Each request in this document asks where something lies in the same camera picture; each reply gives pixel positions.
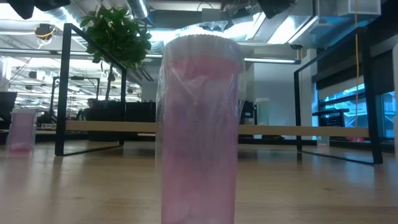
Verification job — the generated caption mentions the black perforated basket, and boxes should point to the black perforated basket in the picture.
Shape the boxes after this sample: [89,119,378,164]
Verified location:
[312,108,351,128]

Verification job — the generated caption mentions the person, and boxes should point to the person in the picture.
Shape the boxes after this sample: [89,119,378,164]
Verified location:
[77,98,98,121]

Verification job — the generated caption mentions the white ceiling box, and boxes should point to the white ceiling box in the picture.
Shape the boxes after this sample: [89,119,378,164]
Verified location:
[337,0,382,16]

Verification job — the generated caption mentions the wooden shelf black metal frame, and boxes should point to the wooden shelf black metal frame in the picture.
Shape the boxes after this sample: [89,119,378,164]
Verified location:
[55,22,384,166]

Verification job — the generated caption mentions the green potted plant black pot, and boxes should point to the green potted plant black pot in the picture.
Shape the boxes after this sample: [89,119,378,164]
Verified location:
[79,4,153,142]

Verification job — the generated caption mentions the green medicine bottle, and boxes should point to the green medicine bottle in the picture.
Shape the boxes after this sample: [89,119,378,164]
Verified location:
[256,97,271,126]

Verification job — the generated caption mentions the black ceiling device yellow cable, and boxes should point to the black ceiling device yellow cable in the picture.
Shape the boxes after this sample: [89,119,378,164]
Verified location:
[34,23,57,49]

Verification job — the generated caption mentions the large pink plastic cup stack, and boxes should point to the large pink plastic cup stack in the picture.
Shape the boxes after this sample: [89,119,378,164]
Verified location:
[154,20,247,224]

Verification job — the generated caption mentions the black background rig frame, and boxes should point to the black background rig frame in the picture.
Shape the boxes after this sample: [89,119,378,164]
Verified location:
[52,75,101,103]

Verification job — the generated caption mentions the silver ventilation duct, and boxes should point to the silver ventilation duct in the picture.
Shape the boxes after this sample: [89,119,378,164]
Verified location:
[127,0,152,19]

